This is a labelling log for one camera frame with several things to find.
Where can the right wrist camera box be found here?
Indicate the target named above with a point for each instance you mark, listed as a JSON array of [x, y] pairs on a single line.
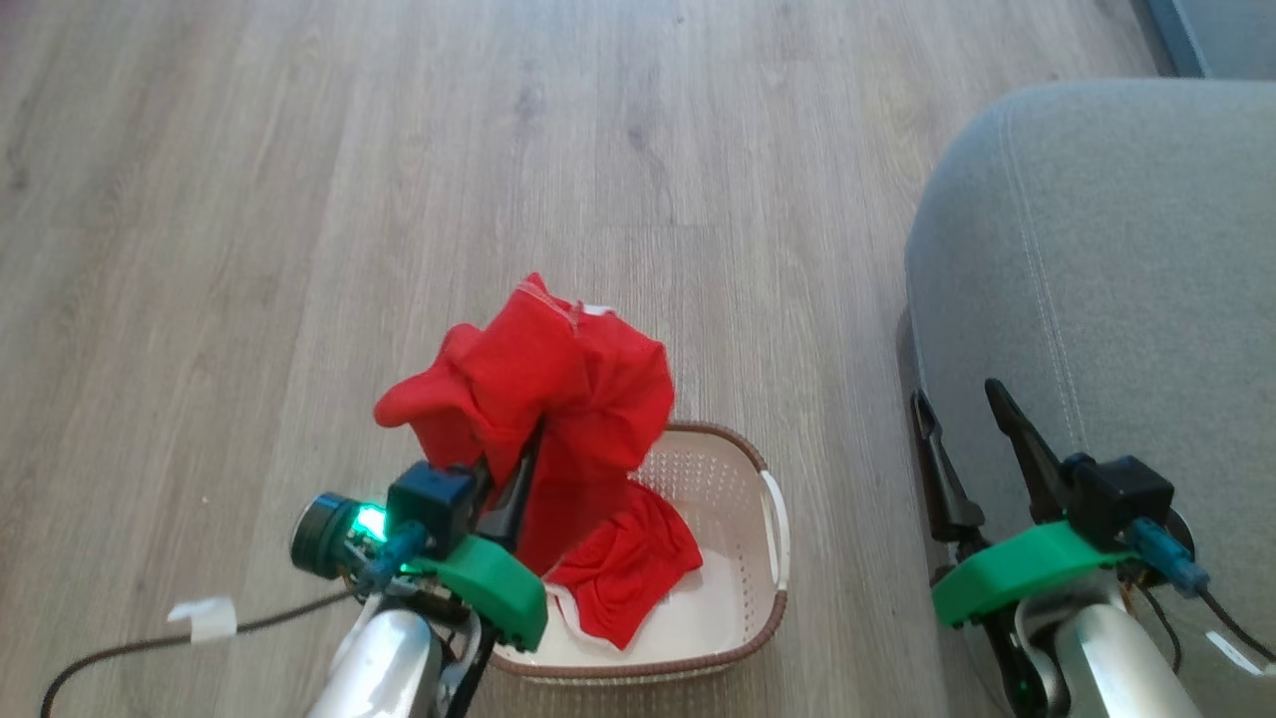
[[1121, 499]]

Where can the red garment with white trim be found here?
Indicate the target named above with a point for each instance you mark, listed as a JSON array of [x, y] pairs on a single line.
[[558, 399]]

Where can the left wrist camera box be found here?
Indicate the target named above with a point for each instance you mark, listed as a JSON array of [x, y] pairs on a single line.
[[431, 504]]

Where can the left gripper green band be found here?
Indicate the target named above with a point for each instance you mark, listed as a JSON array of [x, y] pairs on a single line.
[[488, 588]]

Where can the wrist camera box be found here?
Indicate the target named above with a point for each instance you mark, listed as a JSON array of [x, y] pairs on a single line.
[[431, 504], [1121, 499]]

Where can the blue left camera connector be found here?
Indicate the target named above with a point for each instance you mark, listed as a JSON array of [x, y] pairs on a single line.
[[394, 558]]

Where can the pale grey-green cabinet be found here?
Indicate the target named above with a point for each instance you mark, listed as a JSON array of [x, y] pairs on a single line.
[[1226, 35]]

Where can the blue right camera connector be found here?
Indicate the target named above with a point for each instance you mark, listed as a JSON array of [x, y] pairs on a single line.
[[1171, 558]]

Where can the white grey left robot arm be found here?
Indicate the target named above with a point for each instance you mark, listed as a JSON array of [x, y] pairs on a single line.
[[384, 668]]

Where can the cream perforated laundry basket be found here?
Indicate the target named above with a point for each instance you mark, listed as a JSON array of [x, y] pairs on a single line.
[[728, 519]]

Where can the blue camera connector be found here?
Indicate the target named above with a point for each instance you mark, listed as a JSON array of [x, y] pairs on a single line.
[[1171, 558], [394, 558]]

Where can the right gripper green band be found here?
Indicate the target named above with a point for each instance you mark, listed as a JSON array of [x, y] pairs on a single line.
[[1017, 573]]

